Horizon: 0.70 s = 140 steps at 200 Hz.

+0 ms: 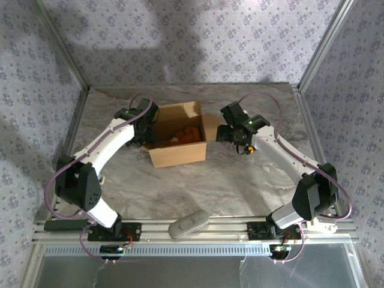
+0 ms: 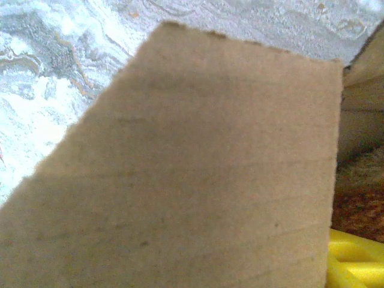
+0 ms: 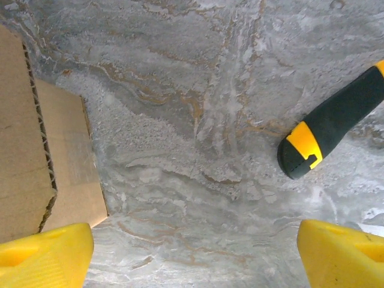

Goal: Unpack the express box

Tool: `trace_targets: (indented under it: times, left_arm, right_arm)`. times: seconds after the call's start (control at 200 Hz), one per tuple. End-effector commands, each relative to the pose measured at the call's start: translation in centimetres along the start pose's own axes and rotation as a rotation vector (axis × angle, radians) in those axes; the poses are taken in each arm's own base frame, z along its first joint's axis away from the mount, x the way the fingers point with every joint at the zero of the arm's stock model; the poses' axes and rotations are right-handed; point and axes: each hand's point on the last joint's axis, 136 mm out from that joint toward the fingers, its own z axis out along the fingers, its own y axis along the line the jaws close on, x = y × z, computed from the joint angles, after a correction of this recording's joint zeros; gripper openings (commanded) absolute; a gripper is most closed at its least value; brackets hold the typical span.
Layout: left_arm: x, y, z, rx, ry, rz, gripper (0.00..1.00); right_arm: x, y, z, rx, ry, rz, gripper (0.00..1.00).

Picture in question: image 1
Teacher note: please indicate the yellow black utility knife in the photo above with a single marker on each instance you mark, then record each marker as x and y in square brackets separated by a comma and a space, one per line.
[250, 150]

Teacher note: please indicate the brown cardboard express box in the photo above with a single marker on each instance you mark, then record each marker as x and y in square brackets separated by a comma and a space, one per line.
[180, 156]

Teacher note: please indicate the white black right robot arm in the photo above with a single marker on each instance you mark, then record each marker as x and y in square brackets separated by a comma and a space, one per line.
[282, 150]

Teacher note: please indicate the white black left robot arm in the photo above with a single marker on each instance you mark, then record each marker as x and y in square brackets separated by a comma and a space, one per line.
[108, 141]

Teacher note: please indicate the orange plush toy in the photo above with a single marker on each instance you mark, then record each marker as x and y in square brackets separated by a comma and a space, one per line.
[189, 135]

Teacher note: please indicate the small blue cream object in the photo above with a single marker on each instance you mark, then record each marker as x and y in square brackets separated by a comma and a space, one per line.
[102, 180]

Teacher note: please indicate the grey fabric oval pouch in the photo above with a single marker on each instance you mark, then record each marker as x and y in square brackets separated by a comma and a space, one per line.
[187, 225]

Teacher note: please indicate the floral print cloth backdrop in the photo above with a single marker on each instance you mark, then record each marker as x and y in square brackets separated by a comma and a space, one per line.
[192, 36]

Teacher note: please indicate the shiny metal sheet panel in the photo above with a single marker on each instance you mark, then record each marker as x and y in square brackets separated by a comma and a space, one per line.
[192, 273]

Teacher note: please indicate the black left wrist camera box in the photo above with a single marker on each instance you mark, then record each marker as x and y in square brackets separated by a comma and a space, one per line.
[147, 109]

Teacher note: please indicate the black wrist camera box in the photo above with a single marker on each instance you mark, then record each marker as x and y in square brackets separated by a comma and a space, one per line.
[147, 109]
[234, 114]

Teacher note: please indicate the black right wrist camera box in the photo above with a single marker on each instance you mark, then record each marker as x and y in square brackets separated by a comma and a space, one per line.
[234, 114]

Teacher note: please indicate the aluminium side rail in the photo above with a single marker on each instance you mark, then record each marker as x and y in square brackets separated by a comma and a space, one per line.
[73, 120]
[309, 120]

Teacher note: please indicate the aluminium mounting rail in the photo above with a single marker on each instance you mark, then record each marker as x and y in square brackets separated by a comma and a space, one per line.
[225, 232]

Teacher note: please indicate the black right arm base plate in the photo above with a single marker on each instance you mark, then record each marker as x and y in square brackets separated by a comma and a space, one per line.
[255, 232]

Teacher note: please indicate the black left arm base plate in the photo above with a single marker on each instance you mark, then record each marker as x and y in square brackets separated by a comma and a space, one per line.
[133, 232]

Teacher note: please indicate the aluminium frame post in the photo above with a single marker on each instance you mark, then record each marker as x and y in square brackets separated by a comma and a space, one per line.
[324, 45]
[64, 48]

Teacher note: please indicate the white printed bracket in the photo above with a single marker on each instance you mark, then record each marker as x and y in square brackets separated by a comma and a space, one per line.
[325, 226]

